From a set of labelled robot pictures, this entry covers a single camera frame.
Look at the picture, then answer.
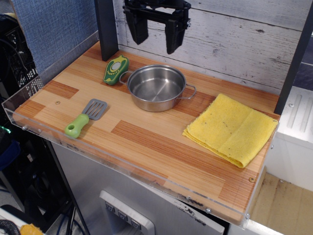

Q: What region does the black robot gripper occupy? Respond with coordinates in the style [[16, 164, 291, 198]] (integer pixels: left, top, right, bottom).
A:
[[123, 0, 191, 54]]

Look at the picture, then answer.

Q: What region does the stainless steel pot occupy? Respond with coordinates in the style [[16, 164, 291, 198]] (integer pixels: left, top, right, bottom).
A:
[[119, 65, 197, 112]]

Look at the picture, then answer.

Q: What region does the green toy avocado half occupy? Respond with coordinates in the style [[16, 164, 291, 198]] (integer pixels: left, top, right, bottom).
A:
[[103, 55, 129, 85]]

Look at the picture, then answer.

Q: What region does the yellow folded cloth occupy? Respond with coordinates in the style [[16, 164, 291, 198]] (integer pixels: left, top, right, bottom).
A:
[[182, 94, 278, 168]]

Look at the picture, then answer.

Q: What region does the black plastic crate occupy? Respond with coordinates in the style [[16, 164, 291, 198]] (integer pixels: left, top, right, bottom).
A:
[[0, 26, 38, 88]]

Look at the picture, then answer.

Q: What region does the silver toy fridge cabinet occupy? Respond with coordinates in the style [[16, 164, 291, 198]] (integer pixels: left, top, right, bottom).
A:
[[51, 141, 229, 235]]

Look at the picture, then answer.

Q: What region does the white toy sink counter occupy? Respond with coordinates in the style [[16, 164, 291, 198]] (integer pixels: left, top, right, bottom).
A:
[[265, 87, 313, 191]]

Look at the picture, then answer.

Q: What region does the clear acrylic table guard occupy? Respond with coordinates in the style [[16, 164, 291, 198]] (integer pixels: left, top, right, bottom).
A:
[[3, 43, 279, 227]]

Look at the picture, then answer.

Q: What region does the dark vertical post left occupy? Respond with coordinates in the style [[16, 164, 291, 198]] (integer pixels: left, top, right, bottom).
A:
[[94, 0, 119, 61]]

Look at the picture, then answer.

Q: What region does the dark vertical post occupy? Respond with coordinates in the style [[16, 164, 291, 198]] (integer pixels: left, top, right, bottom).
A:
[[94, 0, 119, 61], [274, 2, 313, 115]]

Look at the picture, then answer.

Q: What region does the green handled grey spatula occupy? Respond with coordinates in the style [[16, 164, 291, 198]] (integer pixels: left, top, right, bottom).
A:
[[65, 98, 108, 138]]

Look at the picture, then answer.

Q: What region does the dark vertical post right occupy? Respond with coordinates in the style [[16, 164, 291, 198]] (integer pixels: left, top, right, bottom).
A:
[[274, 2, 313, 115]]

